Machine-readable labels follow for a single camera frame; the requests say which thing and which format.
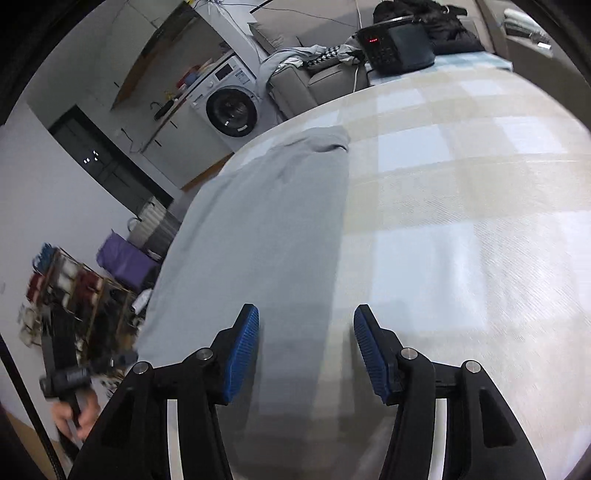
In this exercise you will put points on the ribbed grey suitcase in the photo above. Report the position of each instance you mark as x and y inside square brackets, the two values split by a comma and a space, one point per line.
[154, 228]

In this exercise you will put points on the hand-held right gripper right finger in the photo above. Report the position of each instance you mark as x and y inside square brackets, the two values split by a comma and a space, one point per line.
[371, 355]

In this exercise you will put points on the pile of grey clothes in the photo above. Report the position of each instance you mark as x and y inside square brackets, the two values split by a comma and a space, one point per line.
[314, 57]

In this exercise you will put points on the white washing machine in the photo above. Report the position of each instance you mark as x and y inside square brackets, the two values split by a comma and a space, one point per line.
[228, 108]

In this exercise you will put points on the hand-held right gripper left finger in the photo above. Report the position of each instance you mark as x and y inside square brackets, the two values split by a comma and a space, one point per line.
[242, 355]

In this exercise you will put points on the teal checkered cloth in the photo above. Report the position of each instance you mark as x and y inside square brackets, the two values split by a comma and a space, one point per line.
[461, 59]

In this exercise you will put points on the grey sofa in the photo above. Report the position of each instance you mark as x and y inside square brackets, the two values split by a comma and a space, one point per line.
[300, 92]

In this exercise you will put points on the cluttered storage rack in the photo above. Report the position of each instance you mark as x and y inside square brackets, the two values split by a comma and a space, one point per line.
[78, 295]

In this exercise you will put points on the purple bag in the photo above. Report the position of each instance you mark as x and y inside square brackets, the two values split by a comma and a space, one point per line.
[127, 263]

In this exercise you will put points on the black kitchen appliance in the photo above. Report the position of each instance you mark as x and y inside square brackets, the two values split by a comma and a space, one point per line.
[397, 44]

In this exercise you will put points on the person's left hand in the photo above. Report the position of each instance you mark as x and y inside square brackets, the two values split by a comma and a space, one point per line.
[90, 413]

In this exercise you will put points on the light grey garment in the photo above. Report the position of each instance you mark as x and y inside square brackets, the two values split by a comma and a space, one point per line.
[258, 240]

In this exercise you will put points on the black jacket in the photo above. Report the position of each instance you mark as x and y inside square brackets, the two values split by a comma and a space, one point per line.
[443, 23]

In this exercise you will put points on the black door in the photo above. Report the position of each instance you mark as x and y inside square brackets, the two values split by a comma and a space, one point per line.
[111, 161]

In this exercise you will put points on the grey side cabinet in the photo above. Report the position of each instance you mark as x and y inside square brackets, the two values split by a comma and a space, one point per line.
[535, 60]

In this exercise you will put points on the white wall cabinet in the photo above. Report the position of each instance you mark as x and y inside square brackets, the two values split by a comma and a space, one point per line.
[152, 50]

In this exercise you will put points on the white counter cabinet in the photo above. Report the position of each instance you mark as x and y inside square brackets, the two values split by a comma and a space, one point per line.
[171, 124]

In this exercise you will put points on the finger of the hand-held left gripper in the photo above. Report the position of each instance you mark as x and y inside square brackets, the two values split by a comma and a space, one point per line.
[57, 341]

